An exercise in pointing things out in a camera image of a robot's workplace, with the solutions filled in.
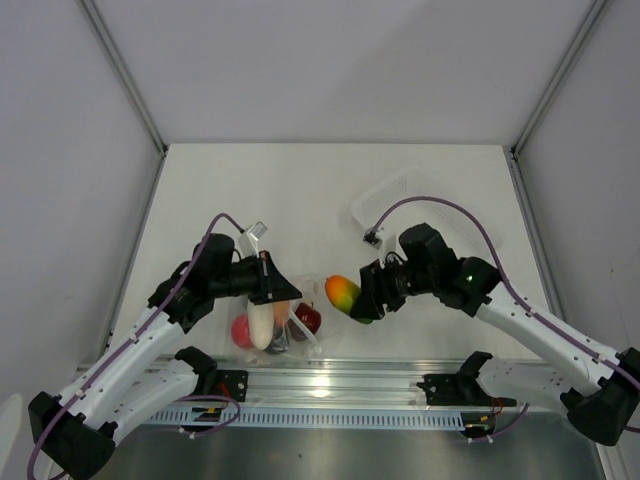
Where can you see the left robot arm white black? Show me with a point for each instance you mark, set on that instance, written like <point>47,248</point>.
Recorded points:
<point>80,427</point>

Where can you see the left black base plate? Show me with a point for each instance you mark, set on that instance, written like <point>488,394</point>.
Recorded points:
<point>231,383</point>

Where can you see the white plastic basket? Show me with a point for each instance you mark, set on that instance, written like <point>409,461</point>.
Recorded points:
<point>458,231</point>

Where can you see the left aluminium frame post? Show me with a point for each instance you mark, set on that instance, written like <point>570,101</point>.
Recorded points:
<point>116,61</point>

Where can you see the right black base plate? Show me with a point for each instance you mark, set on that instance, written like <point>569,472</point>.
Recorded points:
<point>445,390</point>

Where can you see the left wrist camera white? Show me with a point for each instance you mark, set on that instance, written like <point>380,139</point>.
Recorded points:
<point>248,241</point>

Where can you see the dark red apple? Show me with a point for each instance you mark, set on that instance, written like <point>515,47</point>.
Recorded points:
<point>309,316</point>

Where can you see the aluminium mounting rail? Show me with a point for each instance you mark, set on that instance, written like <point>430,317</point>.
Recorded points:
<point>330,382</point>

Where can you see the orange green mango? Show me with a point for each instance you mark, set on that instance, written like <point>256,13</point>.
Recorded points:
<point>342,294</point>

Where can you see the clear zip top bag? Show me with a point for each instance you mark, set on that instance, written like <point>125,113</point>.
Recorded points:
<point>290,330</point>

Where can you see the white slotted cable duct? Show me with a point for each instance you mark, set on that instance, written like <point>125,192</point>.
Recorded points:
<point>415,419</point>

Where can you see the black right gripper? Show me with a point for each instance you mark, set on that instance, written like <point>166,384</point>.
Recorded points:
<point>375,291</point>

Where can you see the right aluminium frame post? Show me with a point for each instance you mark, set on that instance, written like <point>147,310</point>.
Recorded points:
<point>572,53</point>

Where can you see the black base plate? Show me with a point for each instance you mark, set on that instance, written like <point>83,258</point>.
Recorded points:
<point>231,383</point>
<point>445,390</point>

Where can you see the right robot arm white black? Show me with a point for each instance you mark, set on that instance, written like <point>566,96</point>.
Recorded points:
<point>487,297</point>

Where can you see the aluminium frame post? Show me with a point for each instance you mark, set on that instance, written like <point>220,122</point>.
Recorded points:
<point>116,61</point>
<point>572,53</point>

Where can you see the red tomato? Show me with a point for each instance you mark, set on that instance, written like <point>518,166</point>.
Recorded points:
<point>240,333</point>

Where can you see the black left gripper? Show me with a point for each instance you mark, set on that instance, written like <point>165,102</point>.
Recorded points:
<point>272,285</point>

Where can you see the white radish with leaves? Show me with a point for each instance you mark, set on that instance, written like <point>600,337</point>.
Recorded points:
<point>261,324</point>

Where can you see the dark purple fruit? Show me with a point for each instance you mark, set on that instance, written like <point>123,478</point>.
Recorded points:
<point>279,343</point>

